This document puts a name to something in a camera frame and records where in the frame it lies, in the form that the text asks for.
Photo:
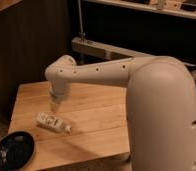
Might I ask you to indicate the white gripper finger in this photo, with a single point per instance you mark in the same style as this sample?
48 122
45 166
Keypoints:
54 106

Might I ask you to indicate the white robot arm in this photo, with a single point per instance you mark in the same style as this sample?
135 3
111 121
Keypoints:
160 105

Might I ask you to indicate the vertical metal rod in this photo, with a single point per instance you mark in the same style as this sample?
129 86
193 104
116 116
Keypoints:
82 33

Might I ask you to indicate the wooden shelf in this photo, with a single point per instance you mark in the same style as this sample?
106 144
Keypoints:
147 8

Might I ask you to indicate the wooden table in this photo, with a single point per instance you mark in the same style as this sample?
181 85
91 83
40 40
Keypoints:
96 114

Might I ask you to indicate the dark ceramic bowl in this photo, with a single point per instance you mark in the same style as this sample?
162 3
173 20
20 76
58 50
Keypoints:
16 150

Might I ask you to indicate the long metal beam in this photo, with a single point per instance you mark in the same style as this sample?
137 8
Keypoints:
109 52

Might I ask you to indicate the white plastic bottle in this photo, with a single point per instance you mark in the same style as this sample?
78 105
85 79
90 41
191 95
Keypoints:
52 123

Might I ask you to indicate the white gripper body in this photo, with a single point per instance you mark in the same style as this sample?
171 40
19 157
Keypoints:
56 97

